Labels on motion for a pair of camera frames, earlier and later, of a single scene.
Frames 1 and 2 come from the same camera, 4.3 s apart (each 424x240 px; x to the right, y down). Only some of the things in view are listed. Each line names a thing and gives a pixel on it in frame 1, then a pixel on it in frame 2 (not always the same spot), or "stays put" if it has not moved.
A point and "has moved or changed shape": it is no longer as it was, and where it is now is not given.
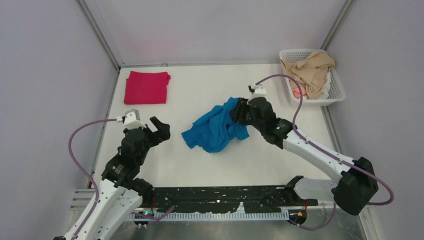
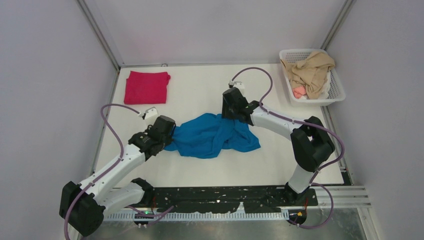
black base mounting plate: x=250 y=199 stays put
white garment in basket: x=324 y=94 stays put
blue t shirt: x=216 y=131 has moved or changed shape
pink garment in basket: x=296 y=92 stays put
